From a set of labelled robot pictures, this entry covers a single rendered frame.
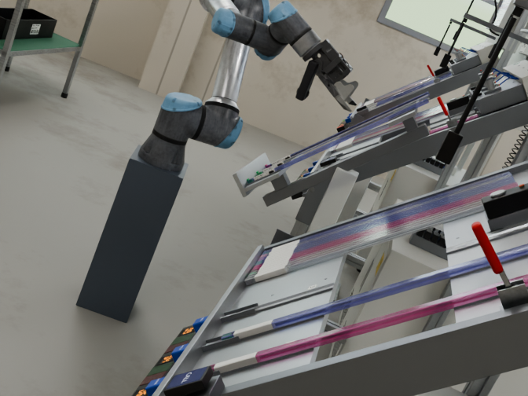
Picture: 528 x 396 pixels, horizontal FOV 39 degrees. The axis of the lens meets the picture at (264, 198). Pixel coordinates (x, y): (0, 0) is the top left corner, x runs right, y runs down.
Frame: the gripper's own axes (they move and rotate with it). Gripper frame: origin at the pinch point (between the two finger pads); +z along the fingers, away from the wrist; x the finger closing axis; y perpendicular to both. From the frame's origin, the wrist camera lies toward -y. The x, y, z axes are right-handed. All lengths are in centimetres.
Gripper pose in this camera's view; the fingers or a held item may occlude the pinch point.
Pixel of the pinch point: (352, 110)
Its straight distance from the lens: 210.3
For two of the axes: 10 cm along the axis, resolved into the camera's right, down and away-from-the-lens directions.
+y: 7.4, -6.0, -3.1
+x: 2.1, -2.3, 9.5
